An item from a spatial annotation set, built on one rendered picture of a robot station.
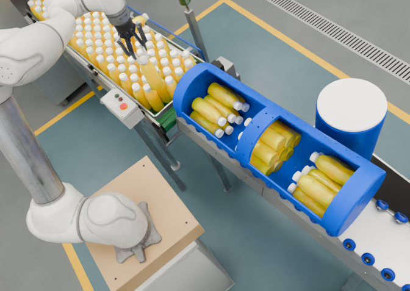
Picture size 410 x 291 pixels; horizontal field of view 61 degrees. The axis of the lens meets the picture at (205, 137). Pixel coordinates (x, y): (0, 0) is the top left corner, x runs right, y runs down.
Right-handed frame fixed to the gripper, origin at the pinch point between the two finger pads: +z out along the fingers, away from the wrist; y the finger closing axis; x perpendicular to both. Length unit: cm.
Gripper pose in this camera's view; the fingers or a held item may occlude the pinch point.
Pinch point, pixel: (140, 55)
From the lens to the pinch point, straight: 161.7
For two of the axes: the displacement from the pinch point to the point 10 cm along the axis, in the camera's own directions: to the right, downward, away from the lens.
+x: -6.7, -5.3, 5.2
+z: 2.4, 5.1, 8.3
